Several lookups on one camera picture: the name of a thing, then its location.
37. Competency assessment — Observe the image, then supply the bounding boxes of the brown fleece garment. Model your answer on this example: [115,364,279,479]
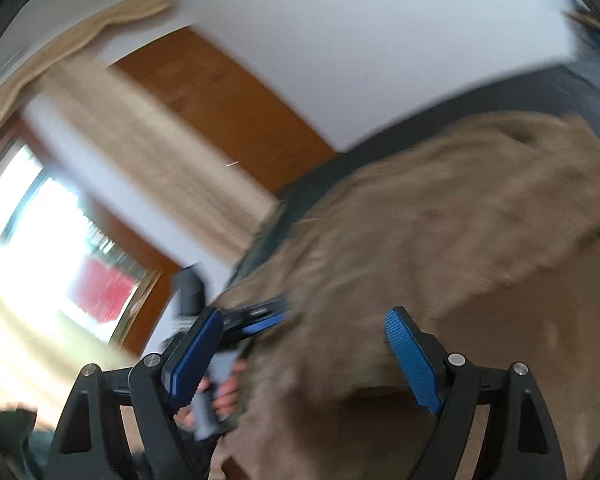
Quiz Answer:
[207,112,600,480]

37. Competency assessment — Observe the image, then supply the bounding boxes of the beige curtain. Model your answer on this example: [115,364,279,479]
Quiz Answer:
[0,0,276,271]

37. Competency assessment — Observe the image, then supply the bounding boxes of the brown wooden door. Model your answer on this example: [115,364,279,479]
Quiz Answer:
[110,27,338,196]

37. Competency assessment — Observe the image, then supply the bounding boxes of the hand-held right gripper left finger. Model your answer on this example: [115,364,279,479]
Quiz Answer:
[45,306,224,480]

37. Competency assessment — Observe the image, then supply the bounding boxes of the person's left hand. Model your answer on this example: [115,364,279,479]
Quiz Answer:
[212,360,246,422]

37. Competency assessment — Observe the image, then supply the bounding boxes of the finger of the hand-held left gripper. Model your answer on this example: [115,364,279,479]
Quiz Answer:
[222,295,291,336]

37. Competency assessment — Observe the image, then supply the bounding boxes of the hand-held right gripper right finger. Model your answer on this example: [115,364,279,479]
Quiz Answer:
[385,307,568,480]

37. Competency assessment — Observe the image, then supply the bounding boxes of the wooden framed window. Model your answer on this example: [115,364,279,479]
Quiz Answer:
[0,115,181,361]

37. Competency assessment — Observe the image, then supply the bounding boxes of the dark grey bed sheet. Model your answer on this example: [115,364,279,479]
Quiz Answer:
[227,55,600,291]

